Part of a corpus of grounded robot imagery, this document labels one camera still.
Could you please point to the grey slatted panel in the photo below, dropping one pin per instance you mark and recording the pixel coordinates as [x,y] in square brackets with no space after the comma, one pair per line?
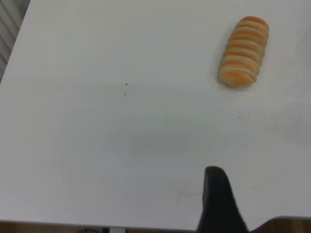
[8,31]

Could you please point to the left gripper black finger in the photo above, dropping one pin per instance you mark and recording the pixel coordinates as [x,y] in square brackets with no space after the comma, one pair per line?
[218,206]

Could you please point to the striped spiral bread roll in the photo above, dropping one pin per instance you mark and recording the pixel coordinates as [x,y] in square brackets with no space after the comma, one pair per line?
[243,51]

